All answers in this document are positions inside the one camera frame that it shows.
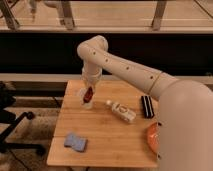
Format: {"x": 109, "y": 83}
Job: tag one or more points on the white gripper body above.
{"x": 90, "y": 79}

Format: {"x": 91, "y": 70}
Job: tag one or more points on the translucent ceramic cup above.
{"x": 81, "y": 94}

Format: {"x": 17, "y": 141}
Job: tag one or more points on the white bottle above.
{"x": 121, "y": 111}

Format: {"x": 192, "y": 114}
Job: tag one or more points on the wooden table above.
{"x": 111, "y": 141}

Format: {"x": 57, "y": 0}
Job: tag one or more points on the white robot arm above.
{"x": 185, "y": 107}

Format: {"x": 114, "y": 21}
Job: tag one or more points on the orange plate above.
{"x": 152, "y": 137}

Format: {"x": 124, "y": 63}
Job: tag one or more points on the black office chair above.
{"x": 6, "y": 117}

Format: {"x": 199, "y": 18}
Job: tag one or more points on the blue sponge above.
{"x": 75, "y": 142}

